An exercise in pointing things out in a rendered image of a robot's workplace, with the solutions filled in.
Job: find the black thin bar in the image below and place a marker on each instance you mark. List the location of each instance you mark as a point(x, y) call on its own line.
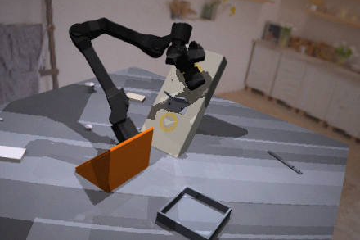
point(284, 162)

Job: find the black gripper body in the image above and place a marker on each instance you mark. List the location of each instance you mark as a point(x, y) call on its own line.
point(195, 79)

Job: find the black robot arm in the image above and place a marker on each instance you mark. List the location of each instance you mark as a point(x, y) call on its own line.
point(154, 46)

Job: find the grey cylinder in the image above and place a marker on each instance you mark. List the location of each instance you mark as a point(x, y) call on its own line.
point(89, 88)

